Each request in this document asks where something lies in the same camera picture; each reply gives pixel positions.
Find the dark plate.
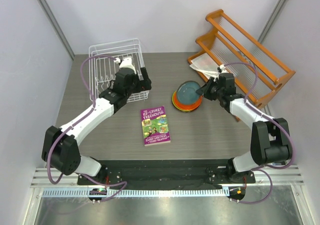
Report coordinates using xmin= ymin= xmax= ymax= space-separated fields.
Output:
xmin=176 ymin=80 xmax=201 ymax=105

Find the orange plate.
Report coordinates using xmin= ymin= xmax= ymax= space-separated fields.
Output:
xmin=172 ymin=89 xmax=203 ymax=110

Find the red floral plate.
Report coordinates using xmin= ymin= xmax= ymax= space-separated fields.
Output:
xmin=171 ymin=92 xmax=203 ymax=114

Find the lime green plate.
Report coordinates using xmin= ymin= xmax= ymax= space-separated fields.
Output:
xmin=171 ymin=91 xmax=203 ymax=112

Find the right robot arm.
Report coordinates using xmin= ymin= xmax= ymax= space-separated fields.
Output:
xmin=196 ymin=73 xmax=295 ymax=183

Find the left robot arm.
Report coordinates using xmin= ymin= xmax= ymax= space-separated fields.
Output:
xmin=41 ymin=66 xmax=152 ymax=185

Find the orange wooden rack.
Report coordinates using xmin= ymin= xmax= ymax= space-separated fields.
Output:
xmin=190 ymin=9 xmax=296 ymax=109

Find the white paper packet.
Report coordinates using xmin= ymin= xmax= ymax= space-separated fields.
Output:
xmin=187 ymin=53 xmax=231 ymax=82

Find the purple treehouse book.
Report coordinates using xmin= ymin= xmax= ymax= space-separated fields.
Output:
xmin=140 ymin=106 xmax=171 ymax=147

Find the perforated metal strip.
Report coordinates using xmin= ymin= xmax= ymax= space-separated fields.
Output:
xmin=42 ymin=187 xmax=230 ymax=198

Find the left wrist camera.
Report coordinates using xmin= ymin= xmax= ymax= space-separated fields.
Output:
xmin=114 ymin=56 xmax=137 ymax=74

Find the white wire dish rack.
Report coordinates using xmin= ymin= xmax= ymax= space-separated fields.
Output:
xmin=88 ymin=38 xmax=145 ymax=107

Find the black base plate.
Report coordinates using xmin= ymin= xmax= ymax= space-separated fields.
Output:
xmin=77 ymin=159 xmax=256 ymax=191

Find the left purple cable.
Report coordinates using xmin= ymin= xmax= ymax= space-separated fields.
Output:
xmin=46 ymin=54 xmax=129 ymax=215

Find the aluminium rail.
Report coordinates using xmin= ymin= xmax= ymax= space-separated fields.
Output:
xmin=29 ymin=166 xmax=306 ymax=189

